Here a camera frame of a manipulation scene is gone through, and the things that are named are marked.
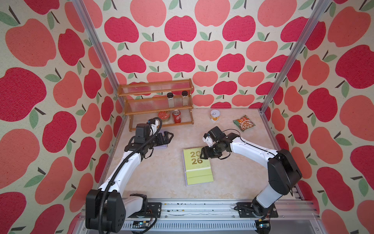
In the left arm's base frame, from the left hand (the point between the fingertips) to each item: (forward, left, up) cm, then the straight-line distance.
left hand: (167, 138), depth 82 cm
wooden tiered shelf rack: (+44, +24, -9) cm, 51 cm away
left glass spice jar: (+29, 0, +6) cm, 29 cm away
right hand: (-7, -22, -11) cm, 26 cm away
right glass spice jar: (+30, -10, +5) cm, 32 cm away
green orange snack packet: (+23, -55, -14) cm, 61 cm away
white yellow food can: (+30, -33, -12) cm, 46 cm away
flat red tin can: (+30, +6, -13) cm, 33 cm away
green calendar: (-13, -17, -14) cm, 26 cm away
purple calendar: (-8, +1, +5) cm, 10 cm away
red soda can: (+25, -4, -8) cm, 26 cm away
